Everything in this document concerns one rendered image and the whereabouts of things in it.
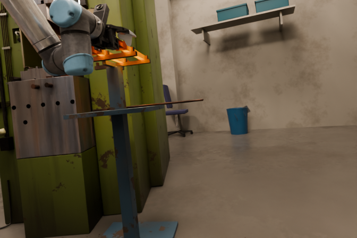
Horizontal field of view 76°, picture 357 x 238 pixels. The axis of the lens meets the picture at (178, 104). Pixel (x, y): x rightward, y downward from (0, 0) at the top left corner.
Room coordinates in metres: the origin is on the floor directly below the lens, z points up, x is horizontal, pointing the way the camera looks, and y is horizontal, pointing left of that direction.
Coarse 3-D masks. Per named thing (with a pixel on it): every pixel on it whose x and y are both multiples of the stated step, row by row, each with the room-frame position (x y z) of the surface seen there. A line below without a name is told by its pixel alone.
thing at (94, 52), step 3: (93, 48) 0.95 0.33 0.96; (93, 51) 0.95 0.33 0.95; (96, 51) 0.96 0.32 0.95; (102, 51) 1.00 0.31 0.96; (105, 51) 1.03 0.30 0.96; (93, 54) 0.95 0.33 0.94; (96, 54) 0.95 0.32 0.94; (99, 54) 1.01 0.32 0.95; (102, 54) 1.01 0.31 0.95; (105, 54) 1.03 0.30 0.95; (114, 60) 1.16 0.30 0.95; (117, 60) 1.17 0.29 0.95; (120, 60) 1.19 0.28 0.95; (123, 60) 1.24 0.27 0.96
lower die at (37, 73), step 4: (36, 68) 1.37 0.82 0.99; (20, 72) 1.37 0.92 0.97; (24, 72) 1.37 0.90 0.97; (28, 72) 1.37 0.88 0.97; (32, 72) 1.37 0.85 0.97; (36, 72) 1.37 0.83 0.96; (40, 72) 1.37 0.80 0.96; (44, 72) 1.37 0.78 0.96; (24, 76) 1.37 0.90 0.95; (28, 76) 1.37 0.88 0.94; (32, 76) 1.37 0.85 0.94; (36, 76) 1.37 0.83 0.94; (40, 76) 1.37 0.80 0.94; (44, 76) 1.37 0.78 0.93; (52, 76) 1.37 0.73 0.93
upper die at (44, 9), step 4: (40, 4) 1.37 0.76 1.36; (44, 4) 1.37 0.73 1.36; (40, 8) 1.37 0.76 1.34; (44, 8) 1.37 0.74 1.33; (48, 8) 1.39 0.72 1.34; (44, 12) 1.37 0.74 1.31; (48, 12) 1.39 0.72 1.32; (48, 16) 1.38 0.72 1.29; (48, 20) 1.38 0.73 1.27; (52, 24) 1.45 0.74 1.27; (56, 28) 1.52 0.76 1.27
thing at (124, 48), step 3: (120, 42) 0.92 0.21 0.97; (123, 42) 0.93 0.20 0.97; (120, 45) 0.90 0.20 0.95; (123, 45) 0.93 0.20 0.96; (126, 45) 0.94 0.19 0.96; (120, 48) 0.93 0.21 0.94; (123, 48) 0.93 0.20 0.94; (126, 48) 0.94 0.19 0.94; (129, 48) 1.00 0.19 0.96; (123, 51) 0.99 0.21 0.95; (126, 51) 1.00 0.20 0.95; (129, 51) 1.00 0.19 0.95; (138, 54) 1.11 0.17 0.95; (141, 54) 1.16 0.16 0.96; (135, 57) 1.15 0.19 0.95; (138, 57) 1.16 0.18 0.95; (141, 57) 1.16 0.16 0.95; (144, 57) 1.22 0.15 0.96
